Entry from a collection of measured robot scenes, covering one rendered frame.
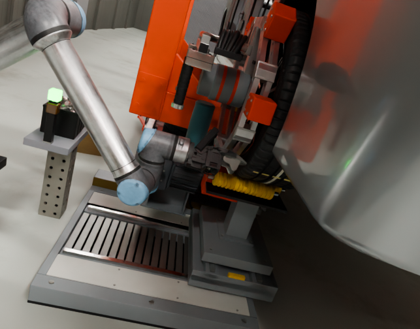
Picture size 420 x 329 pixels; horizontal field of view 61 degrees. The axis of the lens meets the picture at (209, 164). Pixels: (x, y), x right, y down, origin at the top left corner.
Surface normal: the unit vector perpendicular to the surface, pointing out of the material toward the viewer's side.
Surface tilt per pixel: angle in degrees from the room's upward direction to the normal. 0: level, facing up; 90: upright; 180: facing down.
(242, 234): 90
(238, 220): 90
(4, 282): 0
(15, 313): 0
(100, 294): 0
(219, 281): 90
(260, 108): 90
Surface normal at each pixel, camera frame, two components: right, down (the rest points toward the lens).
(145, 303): 0.29, -0.89
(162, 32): 0.05, 0.36
